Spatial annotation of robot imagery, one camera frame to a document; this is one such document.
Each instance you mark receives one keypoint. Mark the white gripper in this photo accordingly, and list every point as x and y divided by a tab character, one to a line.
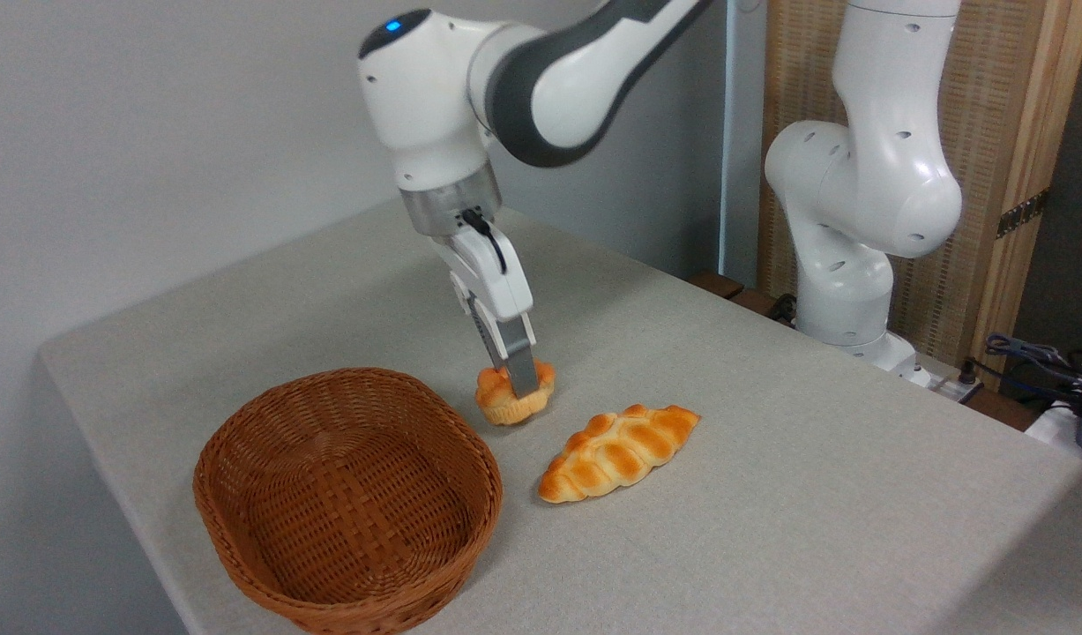
496	278

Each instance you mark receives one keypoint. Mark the round knotted bread bun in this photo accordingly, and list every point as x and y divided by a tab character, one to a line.
505	404

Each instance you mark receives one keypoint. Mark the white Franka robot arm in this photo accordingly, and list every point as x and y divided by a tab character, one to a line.
867	185

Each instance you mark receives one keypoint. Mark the long braided bread loaf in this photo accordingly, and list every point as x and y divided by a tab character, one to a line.
615	451

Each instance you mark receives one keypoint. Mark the brown woven wicker basket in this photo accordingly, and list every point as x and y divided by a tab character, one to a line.
346	498

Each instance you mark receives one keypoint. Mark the brown wooden bench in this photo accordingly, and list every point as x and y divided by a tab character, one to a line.
726	287

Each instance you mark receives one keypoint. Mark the white power strip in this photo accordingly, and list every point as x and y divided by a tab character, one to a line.
951	381

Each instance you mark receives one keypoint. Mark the black metal screen hinge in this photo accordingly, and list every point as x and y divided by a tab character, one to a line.
1023	213

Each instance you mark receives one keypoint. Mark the white vertical wall conduit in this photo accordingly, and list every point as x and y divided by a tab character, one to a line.
731	176

